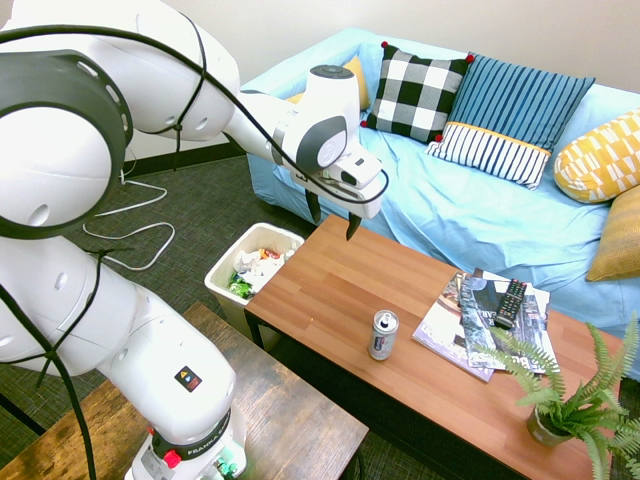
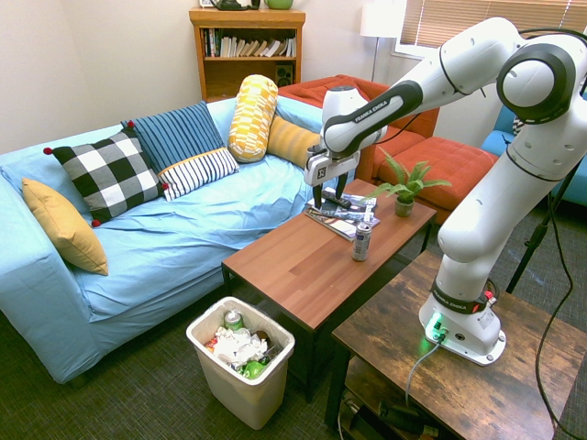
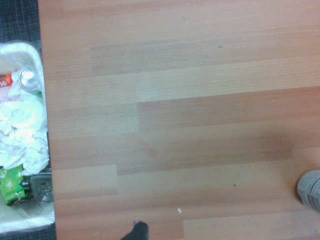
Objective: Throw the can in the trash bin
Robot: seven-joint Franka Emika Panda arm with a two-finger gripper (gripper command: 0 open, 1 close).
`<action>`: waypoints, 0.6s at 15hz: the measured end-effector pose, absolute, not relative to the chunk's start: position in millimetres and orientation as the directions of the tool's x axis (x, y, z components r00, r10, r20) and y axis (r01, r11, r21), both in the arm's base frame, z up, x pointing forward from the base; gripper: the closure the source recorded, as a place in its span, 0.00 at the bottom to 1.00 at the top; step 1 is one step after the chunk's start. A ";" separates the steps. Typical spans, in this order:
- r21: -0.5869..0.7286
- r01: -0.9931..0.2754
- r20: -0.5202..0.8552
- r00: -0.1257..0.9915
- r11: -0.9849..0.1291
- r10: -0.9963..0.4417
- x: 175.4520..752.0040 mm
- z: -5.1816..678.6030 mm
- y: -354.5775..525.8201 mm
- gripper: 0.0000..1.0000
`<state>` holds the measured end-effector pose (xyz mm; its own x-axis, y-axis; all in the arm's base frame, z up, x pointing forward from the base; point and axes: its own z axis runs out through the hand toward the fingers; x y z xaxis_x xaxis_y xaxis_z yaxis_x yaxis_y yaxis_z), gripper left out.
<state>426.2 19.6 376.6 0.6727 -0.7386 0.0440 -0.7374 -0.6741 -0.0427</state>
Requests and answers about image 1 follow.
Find plain yellow pillow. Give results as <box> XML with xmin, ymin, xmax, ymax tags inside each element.
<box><xmin>284</xmin><ymin>54</ymin><xmax>372</xmax><ymax>112</ymax></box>

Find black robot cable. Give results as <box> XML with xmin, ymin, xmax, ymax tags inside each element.
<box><xmin>0</xmin><ymin>24</ymin><xmax>390</xmax><ymax>480</ymax></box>

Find black white checkered pillow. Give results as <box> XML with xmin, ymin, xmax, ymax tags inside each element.
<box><xmin>359</xmin><ymin>42</ymin><xmax>475</xmax><ymax>144</ymax></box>

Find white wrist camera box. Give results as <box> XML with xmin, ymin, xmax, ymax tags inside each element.
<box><xmin>333</xmin><ymin>152</ymin><xmax>384</xmax><ymax>191</ymax></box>

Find light blue sofa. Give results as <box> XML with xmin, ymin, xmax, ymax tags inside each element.
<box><xmin>239</xmin><ymin>27</ymin><xmax>640</xmax><ymax>346</ymax></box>

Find yellow white patterned bolster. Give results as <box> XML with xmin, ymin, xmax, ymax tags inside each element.
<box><xmin>553</xmin><ymin>107</ymin><xmax>640</xmax><ymax>205</ymax></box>

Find grey plant pot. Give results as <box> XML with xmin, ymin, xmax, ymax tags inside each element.
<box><xmin>525</xmin><ymin>402</ymin><xmax>574</xmax><ymax>448</ymax></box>

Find white floor cable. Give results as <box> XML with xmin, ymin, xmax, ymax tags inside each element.
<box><xmin>82</xmin><ymin>169</ymin><xmax>177</xmax><ymax>272</ymax></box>

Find dark cover magazine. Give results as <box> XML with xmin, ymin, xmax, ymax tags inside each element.
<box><xmin>458</xmin><ymin>273</ymin><xmax>560</xmax><ymax>375</ymax></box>

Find blue striped pillow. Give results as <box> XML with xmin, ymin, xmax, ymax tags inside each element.
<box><xmin>424</xmin><ymin>52</ymin><xmax>597</xmax><ymax>192</ymax></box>

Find mustard cushion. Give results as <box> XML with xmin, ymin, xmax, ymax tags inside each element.
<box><xmin>585</xmin><ymin>185</ymin><xmax>640</xmax><ymax>283</ymax></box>

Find rustic wooden robot table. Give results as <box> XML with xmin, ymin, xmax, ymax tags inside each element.
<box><xmin>0</xmin><ymin>301</ymin><xmax>370</xmax><ymax>480</ymax></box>

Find crumpled white tissue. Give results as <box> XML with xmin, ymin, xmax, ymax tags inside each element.
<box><xmin>234</xmin><ymin>247</ymin><xmax>282</xmax><ymax>292</ymax></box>

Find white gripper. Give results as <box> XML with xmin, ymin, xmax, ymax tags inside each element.
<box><xmin>293</xmin><ymin>171</ymin><xmax>388</xmax><ymax>243</ymax></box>

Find stack of magazines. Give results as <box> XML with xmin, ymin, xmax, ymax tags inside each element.
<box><xmin>411</xmin><ymin>271</ymin><xmax>496</xmax><ymax>384</ymax></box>

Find green fern plant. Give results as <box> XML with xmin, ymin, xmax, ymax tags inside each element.
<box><xmin>474</xmin><ymin>309</ymin><xmax>640</xmax><ymax>480</ymax></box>

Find white trash bin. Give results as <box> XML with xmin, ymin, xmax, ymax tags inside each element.
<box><xmin>203</xmin><ymin>222</ymin><xmax>306</xmax><ymax>342</ymax></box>

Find wooden coffee table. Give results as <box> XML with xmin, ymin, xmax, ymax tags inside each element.
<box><xmin>243</xmin><ymin>214</ymin><xmax>640</xmax><ymax>480</ymax></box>

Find black remote control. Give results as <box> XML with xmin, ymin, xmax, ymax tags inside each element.
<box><xmin>493</xmin><ymin>279</ymin><xmax>529</xmax><ymax>330</ymax></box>

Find white cover magazine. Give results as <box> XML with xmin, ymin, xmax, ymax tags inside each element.
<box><xmin>469</xmin><ymin>268</ymin><xmax>551</xmax><ymax>321</ymax></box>

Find white drink can blue label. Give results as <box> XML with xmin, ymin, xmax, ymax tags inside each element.
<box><xmin>368</xmin><ymin>309</ymin><xmax>400</xmax><ymax>362</ymax></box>

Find black cable tie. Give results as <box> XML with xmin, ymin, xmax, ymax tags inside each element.
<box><xmin>168</xmin><ymin>9</ymin><xmax>209</xmax><ymax>172</ymax></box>
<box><xmin>35</xmin><ymin>246</ymin><xmax>137</xmax><ymax>389</ymax></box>

